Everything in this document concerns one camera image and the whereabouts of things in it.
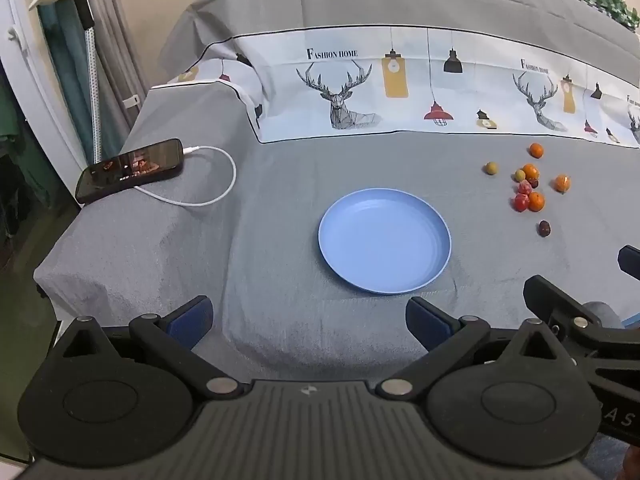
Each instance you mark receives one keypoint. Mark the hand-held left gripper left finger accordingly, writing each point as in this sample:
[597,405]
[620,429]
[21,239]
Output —
[192,319]

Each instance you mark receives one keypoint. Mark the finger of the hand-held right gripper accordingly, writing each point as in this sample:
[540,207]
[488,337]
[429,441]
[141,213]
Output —
[550,297]
[631,260]

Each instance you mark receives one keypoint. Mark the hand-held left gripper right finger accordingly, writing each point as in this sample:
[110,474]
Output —
[427,322]

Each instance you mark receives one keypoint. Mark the dried red date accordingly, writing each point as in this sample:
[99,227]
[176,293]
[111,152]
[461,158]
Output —
[544,228]

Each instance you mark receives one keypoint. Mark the blue plate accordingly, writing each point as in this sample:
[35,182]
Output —
[385,240]

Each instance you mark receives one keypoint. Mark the small green jujube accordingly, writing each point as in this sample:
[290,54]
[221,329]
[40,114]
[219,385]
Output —
[491,168]
[520,175]

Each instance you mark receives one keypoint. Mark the small orange mandarin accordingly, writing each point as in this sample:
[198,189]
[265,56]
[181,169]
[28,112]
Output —
[536,150]
[530,170]
[537,201]
[562,183]

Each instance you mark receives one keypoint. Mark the grey bed sheet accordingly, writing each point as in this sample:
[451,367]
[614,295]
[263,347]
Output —
[280,270]

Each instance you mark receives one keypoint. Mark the black smartphone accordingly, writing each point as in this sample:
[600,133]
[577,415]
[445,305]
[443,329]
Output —
[130,170]

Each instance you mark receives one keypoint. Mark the printed blanket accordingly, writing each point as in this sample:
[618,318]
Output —
[450,90]

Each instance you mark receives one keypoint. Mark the teal hanging cloth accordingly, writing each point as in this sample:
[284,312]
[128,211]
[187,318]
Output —
[55,35]

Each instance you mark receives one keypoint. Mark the white door frame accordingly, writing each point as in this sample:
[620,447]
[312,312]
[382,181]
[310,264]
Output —
[35,110]

